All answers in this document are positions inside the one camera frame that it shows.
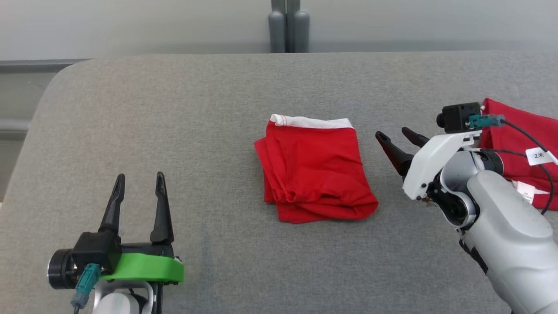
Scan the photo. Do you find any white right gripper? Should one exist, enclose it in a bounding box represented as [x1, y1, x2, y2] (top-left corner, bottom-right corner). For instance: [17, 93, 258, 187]
[375, 126, 482, 201]

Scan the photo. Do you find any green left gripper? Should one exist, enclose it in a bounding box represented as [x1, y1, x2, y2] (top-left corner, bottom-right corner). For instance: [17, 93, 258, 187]
[99, 172, 185, 284]

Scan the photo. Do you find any red shorts white stripe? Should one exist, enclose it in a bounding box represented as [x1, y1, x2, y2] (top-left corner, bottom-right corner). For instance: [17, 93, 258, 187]
[254, 114, 379, 224]

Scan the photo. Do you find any red white basketball jersey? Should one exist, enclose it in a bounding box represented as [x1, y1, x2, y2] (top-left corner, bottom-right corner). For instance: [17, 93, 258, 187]
[479, 98, 558, 211]

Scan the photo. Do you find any right camera cable teal plug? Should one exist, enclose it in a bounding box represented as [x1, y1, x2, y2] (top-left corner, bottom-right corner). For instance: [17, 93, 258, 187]
[469, 114, 558, 214]

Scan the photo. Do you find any camera cable teal plug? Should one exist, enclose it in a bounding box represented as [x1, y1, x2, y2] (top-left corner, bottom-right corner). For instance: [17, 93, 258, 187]
[71, 263, 102, 314]
[469, 114, 558, 214]

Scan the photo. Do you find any left camera cable teal plug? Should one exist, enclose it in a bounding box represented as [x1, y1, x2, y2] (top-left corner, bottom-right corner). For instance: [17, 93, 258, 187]
[71, 263, 102, 314]

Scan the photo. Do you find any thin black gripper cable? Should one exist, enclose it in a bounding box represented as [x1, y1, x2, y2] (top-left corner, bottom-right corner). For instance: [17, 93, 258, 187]
[469, 148, 530, 157]

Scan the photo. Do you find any white cable label tag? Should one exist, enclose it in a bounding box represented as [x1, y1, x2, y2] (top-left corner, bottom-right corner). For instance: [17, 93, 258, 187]
[526, 147, 554, 166]

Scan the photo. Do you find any grey partition post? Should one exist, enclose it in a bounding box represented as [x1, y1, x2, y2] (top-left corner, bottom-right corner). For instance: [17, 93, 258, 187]
[286, 0, 310, 53]
[268, 0, 288, 54]

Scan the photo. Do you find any grey wall skirting strip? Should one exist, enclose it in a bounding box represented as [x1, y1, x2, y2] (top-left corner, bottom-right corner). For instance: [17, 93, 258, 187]
[0, 59, 90, 74]

